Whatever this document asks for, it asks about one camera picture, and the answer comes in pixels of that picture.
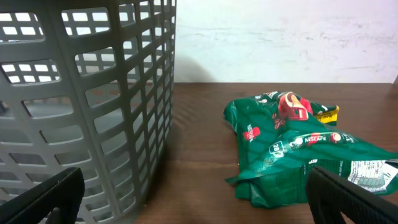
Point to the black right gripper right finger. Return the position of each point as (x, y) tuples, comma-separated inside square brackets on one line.
[(330, 197)]

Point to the grey plastic basket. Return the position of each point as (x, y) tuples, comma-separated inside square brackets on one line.
[(86, 84)]

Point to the green Nescafe coffee bag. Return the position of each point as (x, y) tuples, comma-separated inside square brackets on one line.
[(282, 136)]

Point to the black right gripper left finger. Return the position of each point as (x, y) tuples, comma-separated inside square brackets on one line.
[(57, 199)]

